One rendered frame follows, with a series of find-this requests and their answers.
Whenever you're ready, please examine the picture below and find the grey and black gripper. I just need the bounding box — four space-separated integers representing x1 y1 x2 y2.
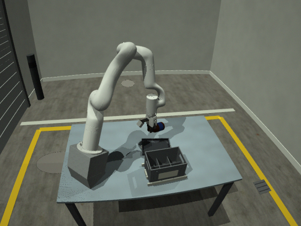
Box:
146 115 157 133

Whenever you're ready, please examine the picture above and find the dark grey crate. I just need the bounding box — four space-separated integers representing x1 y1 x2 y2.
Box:
144 146 188 183

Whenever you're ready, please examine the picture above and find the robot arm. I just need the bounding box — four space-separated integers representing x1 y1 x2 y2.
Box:
77 42 166 155

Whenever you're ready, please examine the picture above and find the brown bottle with blue label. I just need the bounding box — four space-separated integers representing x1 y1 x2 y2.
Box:
153 122 165 132

